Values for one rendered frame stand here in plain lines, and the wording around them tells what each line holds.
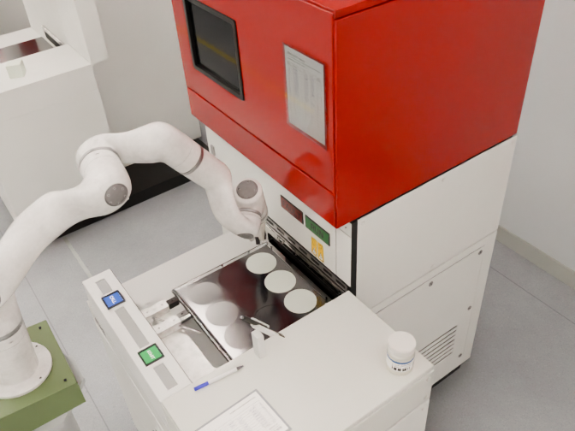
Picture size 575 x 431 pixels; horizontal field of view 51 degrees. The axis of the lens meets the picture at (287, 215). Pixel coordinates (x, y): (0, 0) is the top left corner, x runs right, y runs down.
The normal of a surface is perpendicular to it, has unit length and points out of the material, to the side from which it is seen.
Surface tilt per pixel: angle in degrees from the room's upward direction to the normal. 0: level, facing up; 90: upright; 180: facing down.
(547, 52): 90
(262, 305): 0
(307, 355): 0
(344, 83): 90
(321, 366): 0
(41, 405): 90
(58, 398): 90
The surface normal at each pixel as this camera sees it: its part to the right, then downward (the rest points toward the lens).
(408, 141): 0.58, 0.49
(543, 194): -0.81, 0.40
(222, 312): -0.06, -0.77
